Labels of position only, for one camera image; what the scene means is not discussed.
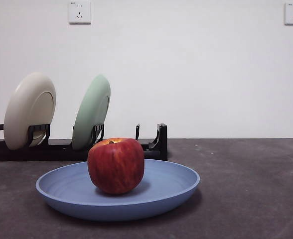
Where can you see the cream plate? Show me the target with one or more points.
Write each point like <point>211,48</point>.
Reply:
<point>24,104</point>

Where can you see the red apple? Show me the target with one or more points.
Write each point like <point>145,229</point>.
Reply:
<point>115,166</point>

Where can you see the blue plate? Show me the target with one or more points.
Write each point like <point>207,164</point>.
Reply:
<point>69,189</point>

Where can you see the green plate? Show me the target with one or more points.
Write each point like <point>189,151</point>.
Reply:
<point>91,107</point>

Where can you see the black plate rack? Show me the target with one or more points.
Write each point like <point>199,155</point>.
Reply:
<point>24,155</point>

